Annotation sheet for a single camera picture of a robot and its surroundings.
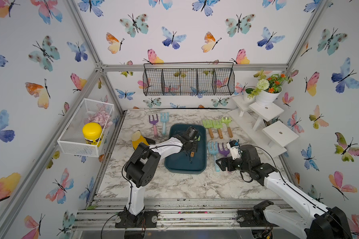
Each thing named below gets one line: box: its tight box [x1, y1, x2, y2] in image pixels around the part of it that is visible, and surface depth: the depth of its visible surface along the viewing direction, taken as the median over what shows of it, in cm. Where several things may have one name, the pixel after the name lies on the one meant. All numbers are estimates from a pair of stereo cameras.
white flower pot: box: [255, 85, 283, 107], surface depth 90 cm
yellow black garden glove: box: [131, 129, 156, 150], surface depth 106 cm
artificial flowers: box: [247, 69, 289, 100], surface depth 85 cm
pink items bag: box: [88, 111, 114, 128], surface depth 71 cm
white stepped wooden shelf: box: [227, 95, 300, 157], surface depth 93 cm
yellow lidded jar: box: [82, 121, 103, 148], surface depth 66 cm
